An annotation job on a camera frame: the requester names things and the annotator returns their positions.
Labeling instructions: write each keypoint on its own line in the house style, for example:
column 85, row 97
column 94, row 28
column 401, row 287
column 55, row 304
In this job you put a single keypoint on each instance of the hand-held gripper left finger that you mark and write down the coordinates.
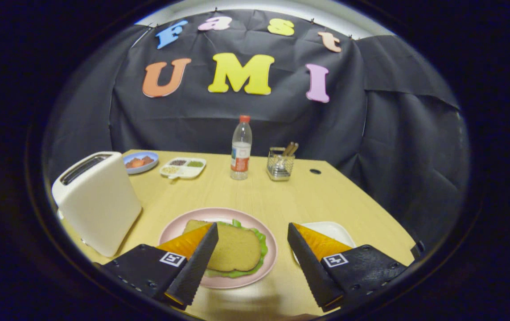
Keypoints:
column 199, row 263

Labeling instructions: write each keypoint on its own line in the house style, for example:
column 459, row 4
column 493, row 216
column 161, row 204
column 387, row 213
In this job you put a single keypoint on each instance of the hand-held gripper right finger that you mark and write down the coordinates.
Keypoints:
column 306, row 263

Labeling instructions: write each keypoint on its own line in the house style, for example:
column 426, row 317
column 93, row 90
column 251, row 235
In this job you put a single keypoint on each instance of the brown bread slice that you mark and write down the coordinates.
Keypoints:
column 237, row 247

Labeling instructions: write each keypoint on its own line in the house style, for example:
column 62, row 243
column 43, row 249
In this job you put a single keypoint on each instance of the green lettuce leaf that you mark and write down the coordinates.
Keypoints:
column 263, row 243

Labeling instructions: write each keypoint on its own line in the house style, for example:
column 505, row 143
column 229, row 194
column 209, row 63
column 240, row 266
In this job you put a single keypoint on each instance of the white square dish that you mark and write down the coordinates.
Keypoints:
column 333, row 229

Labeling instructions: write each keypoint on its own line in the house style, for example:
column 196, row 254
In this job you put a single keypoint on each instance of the pink round plate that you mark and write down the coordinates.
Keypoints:
column 174, row 227

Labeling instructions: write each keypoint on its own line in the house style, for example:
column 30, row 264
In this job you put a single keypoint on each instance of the white divided bean tray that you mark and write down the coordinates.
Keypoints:
column 183, row 171

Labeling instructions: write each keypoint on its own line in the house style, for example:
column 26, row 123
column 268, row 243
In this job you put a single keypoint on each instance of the blue round plate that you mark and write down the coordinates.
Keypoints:
column 152, row 166

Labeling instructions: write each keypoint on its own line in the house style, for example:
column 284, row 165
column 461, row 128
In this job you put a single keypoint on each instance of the black table edge clamp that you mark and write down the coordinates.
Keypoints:
column 418, row 250

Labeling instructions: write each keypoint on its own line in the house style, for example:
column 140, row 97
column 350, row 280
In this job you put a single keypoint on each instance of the white toaster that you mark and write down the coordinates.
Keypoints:
column 99, row 209

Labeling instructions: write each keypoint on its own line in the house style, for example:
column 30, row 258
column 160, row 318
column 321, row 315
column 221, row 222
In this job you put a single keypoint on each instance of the wooden utensils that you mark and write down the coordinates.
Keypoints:
column 290, row 148

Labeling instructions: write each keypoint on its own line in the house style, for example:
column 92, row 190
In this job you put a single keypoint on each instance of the brown steak piece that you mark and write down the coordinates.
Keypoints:
column 147, row 159
column 129, row 164

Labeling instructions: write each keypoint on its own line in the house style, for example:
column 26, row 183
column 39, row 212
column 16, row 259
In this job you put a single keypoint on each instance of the red tomato slice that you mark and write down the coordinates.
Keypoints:
column 137, row 162

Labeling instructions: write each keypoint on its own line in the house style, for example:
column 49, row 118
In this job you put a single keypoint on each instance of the clear plastic water bottle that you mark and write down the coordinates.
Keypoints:
column 240, row 151

